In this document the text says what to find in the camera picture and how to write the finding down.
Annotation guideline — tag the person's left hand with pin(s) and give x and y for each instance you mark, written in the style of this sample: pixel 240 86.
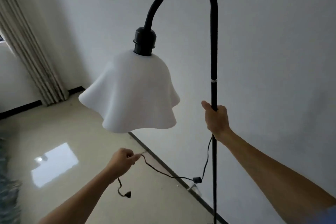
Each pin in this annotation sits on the person's left hand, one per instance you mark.
pixel 120 162

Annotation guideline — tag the blue patterned fabric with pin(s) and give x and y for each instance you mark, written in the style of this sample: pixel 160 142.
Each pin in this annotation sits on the blue patterned fabric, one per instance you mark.
pixel 7 187

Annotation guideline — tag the clear plastic piece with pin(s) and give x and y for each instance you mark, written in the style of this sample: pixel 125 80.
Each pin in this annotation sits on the clear plastic piece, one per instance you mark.
pixel 194 189

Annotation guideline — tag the blue sleeve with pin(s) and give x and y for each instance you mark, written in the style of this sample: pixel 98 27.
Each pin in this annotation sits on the blue sleeve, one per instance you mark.
pixel 331 216

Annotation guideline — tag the person's right hand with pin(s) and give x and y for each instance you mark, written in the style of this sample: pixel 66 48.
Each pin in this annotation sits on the person's right hand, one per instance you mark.
pixel 217 121

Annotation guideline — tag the person's left fingers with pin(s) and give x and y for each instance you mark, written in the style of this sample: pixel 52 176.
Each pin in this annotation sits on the person's left fingers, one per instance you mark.
pixel 133 158

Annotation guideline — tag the white wavy lampshade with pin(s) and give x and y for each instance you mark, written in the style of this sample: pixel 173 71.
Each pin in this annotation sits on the white wavy lampshade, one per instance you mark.
pixel 131 90

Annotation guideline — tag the person's left forearm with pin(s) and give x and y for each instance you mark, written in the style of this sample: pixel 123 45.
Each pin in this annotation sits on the person's left forearm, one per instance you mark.
pixel 81 200

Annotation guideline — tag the person's right thumb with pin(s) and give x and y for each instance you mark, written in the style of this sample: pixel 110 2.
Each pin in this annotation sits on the person's right thumb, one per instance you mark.
pixel 208 105

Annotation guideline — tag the beige curtain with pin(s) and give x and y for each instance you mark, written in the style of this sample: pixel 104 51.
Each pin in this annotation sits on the beige curtain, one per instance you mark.
pixel 28 48

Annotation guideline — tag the person's right forearm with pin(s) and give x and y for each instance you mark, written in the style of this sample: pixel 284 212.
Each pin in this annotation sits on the person's right forearm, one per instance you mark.
pixel 273 174

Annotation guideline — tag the black baseboard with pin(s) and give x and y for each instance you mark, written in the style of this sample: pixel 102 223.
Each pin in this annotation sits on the black baseboard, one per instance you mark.
pixel 168 167

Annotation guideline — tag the black floor lamp stand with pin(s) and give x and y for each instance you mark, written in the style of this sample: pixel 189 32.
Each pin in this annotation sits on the black floor lamp stand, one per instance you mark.
pixel 214 48

